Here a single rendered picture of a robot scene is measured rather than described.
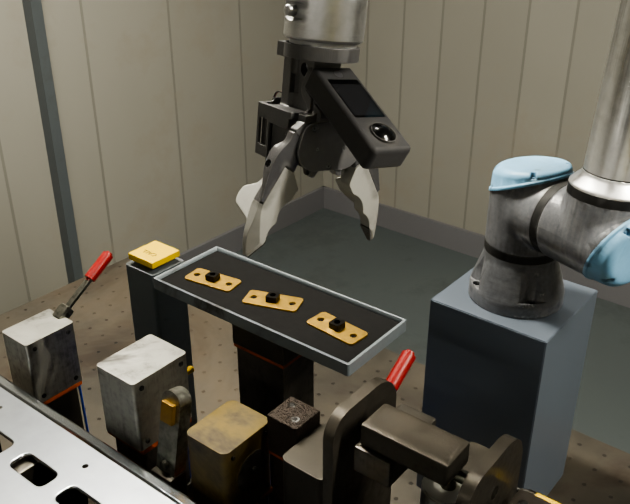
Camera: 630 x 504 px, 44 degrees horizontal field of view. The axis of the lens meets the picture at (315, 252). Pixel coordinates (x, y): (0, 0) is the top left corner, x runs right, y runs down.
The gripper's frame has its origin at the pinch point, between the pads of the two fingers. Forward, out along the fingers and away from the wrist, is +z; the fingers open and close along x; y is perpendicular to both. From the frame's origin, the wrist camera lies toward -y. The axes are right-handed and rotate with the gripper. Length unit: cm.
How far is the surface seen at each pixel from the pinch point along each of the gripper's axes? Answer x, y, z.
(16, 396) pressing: 18, 50, 39
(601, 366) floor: -205, 93, 105
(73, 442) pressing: 14, 35, 39
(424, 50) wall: -204, 216, 4
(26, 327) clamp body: 14, 58, 32
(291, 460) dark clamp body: -4.3, 6.6, 30.1
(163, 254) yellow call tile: -6, 51, 19
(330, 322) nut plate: -16.2, 17.4, 18.5
